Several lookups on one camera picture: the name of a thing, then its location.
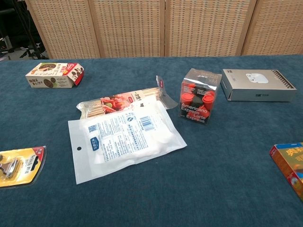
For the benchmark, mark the wicker folding screen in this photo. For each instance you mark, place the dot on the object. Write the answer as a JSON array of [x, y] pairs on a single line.
[[165, 28]]

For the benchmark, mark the black tripod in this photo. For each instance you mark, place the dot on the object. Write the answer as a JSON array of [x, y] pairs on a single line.
[[30, 40]]

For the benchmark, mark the yellow razor blister pack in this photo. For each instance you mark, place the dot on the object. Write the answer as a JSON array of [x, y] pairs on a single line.
[[21, 168]]

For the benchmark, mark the blue carpet table mat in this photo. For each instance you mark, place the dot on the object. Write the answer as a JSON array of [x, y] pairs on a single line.
[[213, 165]]

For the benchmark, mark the silver earbuds box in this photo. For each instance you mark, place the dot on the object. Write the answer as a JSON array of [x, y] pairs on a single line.
[[255, 87]]

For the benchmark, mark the white resealable pouch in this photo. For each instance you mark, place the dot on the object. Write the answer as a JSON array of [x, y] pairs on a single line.
[[123, 144]]

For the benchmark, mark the orange snack box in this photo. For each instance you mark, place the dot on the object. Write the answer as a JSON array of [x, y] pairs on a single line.
[[290, 165]]

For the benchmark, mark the chocolate pie cookie box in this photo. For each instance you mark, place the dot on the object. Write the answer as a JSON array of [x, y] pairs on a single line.
[[49, 75]]

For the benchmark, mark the transparent box red black capsules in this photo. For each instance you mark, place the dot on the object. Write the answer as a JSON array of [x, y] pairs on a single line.
[[196, 104]]

